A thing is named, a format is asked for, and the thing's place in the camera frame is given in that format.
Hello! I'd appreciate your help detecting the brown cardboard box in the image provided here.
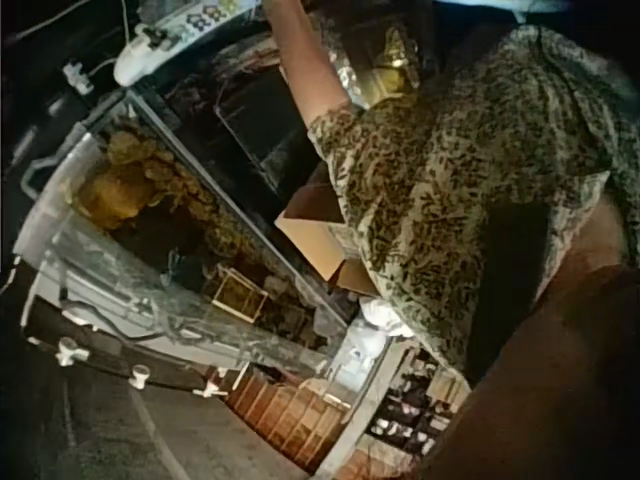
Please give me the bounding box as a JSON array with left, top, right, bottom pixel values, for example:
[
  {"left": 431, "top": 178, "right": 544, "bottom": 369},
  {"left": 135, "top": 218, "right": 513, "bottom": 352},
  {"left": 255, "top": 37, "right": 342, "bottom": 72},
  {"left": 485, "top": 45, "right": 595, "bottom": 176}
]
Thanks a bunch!
[{"left": 274, "top": 181, "right": 379, "bottom": 297}]

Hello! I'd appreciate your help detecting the white crumpled plastic bag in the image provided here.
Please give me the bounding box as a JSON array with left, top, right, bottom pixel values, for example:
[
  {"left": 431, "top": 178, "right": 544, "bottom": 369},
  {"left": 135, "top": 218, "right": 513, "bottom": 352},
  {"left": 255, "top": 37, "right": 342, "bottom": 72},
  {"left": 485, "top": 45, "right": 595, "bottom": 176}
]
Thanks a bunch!
[{"left": 357, "top": 296, "right": 417, "bottom": 357}]

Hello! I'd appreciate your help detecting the clear plastic storage bin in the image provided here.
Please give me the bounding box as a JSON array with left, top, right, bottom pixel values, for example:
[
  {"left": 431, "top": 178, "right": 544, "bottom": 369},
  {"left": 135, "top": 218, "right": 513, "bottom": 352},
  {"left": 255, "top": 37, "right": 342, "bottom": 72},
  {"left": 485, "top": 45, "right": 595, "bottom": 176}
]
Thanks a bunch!
[{"left": 13, "top": 90, "right": 350, "bottom": 371}]

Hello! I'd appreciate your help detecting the wooden slatted crate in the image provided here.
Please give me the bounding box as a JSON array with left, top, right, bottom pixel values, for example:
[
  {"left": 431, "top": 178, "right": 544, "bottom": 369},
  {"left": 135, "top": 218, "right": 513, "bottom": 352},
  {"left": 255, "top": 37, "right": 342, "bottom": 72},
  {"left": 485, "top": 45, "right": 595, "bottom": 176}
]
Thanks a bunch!
[{"left": 225, "top": 371, "right": 354, "bottom": 475}]

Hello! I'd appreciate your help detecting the shelf of small items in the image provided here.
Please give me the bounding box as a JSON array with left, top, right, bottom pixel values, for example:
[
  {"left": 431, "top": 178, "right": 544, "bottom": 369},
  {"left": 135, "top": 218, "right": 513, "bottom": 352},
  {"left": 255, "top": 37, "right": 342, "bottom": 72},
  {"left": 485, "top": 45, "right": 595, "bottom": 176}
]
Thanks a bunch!
[{"left": 364, "top": 346, "right": 470, "bottom": 457}]

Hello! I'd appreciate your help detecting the dark board with white knobs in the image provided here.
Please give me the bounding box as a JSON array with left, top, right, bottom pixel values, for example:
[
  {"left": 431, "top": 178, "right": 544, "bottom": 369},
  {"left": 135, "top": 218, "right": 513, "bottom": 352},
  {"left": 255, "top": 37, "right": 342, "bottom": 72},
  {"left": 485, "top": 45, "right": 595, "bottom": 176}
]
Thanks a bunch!
[{"left": 25, "top": 294, "right": 236, "bottom": 401}]

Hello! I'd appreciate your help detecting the white power strip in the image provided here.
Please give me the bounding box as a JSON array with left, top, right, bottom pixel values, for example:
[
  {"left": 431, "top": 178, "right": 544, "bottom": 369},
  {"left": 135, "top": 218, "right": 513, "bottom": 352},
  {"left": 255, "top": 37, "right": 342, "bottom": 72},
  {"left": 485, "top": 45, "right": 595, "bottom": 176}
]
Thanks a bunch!
[{"left": 112, "top": 23, "right": 174, "bottom": 86}]

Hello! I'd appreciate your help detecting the white plug adapter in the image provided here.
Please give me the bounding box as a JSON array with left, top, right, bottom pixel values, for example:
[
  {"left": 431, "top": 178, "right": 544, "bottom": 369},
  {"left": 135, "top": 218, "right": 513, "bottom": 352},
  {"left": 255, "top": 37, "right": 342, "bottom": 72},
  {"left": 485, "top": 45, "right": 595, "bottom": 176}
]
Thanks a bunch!
[{"left": 61, "top": 60, "right": 96, "bottom": 93}]

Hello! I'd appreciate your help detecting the small wooden frame box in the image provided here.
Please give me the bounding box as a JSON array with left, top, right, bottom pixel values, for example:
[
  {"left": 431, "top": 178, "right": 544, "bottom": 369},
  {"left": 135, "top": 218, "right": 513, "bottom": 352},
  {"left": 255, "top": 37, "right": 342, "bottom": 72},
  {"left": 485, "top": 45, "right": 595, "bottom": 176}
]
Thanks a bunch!
[{"left": 210, "top": 266, "right": 270, "bottom": 322}]

